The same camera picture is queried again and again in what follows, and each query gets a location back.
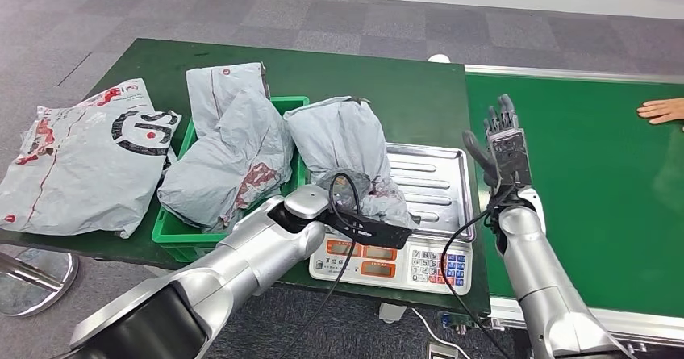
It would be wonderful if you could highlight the conveyor connector box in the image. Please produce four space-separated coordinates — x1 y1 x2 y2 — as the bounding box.
439 311 493 336

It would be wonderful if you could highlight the green conveyor belt silver frame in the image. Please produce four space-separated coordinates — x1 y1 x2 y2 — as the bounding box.
463 63 684 347

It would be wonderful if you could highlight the white floor cable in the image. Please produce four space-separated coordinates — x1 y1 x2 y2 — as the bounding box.
410 307 455 349

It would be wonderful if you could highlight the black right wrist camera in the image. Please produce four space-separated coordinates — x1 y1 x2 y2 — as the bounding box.
487 127 534 190

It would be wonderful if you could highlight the chrome round chair base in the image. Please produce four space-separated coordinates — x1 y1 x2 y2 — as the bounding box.
0 247 80 318

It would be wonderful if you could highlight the floor power strip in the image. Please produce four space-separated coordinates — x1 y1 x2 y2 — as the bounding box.
425 341 458 359

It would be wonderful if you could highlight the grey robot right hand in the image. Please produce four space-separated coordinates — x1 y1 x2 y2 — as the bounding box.
461 93 522 186

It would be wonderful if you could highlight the large grey bag black logo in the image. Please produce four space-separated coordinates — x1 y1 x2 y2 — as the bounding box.
0 77 181 239

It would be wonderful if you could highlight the electronic scale with steel tray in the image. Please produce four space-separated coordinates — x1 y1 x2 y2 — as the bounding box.
308 142 477 296

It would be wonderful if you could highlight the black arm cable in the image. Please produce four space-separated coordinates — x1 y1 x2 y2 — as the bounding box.
438 185 515 359
288 172 365 359

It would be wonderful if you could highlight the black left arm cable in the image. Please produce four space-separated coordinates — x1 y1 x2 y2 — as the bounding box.
288 172 365 359

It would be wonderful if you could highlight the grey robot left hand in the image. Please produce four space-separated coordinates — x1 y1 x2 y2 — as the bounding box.
323 170 375 213

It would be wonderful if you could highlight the green plastic crate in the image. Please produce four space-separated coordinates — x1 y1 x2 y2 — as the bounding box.
151 95 311 263

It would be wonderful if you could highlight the grey parcel bag red print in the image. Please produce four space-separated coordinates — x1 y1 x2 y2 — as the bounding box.
186 61 269 139
156 88 296 233
283 95 420 231

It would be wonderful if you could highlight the person's hand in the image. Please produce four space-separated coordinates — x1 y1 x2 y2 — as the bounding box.
636 97 684 126

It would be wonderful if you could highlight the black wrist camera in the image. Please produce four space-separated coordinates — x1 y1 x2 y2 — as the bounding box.
487 127 534 190
326 209 412 251

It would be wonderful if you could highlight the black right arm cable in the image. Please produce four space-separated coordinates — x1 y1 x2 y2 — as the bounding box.
438 185 515 359

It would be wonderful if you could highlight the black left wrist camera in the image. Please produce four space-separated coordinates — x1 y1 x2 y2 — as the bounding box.
326 209 412 251

